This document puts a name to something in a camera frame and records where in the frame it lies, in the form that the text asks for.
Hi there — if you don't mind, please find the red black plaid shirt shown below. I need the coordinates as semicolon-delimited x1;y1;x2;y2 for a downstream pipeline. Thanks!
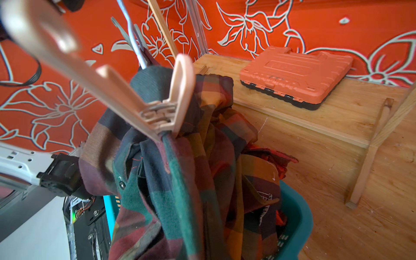
242;145;299;230

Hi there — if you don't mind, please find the dark plaid shirt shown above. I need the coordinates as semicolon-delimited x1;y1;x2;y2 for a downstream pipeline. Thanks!
77;64;282;260

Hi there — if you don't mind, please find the mint clothespin shirt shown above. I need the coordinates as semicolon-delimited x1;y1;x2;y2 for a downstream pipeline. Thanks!
110;16;150;56

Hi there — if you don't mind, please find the white hanger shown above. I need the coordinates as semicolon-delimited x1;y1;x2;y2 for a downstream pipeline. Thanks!
117;0;147;69

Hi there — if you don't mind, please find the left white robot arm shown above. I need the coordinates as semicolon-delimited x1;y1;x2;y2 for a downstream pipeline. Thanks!
1;142;92;199

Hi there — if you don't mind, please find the red tool case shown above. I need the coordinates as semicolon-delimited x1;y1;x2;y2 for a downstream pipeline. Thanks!
239;47;353;111

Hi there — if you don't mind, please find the teal plastic basket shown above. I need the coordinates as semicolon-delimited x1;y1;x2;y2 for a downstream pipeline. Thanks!
266;181;314;260

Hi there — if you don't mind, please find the wooden clothes rack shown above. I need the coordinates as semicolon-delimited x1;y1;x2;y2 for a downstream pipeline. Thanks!
144;1;416;209

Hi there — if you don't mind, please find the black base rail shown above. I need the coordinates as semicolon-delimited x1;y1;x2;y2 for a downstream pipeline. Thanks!
62;196;111;260

